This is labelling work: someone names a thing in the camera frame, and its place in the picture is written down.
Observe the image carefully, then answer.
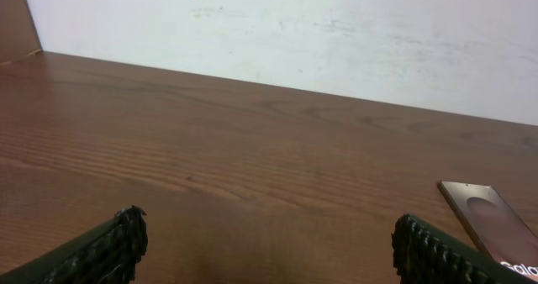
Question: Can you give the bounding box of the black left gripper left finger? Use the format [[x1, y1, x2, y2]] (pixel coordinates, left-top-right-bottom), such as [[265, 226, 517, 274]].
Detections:
[[1, 206, 148, 284]]

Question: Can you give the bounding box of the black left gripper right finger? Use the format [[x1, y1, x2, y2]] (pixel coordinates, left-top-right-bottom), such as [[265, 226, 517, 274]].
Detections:
[[391, 214, 534, 284]]

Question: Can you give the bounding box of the Galaxy S25 Ultra smartphone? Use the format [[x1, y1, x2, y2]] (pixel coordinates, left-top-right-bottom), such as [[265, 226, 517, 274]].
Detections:
[[438, 181, 537, 281]]

